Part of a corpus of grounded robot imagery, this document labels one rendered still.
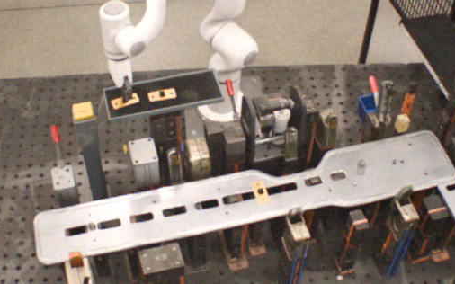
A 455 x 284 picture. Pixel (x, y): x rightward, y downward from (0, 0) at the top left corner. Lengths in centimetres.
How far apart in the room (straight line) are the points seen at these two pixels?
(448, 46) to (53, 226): 162
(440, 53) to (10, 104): 175
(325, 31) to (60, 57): 162
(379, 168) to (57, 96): 137
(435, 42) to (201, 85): 99
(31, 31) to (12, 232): 206
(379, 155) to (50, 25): 260
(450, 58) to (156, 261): 137
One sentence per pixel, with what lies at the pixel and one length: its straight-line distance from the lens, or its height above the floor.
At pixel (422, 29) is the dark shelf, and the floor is 103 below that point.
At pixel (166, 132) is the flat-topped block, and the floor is 101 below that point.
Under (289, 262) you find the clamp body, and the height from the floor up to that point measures 89.
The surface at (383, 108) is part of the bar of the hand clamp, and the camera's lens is 226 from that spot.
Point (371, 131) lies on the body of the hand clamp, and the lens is 232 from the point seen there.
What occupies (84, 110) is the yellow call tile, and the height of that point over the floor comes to 116.
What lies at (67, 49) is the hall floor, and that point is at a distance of 412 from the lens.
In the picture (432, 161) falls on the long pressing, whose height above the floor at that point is 100.
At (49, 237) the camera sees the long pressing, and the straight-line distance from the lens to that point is 207.
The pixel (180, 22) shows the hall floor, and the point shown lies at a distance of 421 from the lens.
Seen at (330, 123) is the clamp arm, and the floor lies 108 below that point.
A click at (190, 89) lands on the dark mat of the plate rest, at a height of 116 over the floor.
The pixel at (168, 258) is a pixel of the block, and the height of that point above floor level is 103.
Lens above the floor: 272
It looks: 50 degrees down
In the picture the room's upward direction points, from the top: 2 degrees clockwise
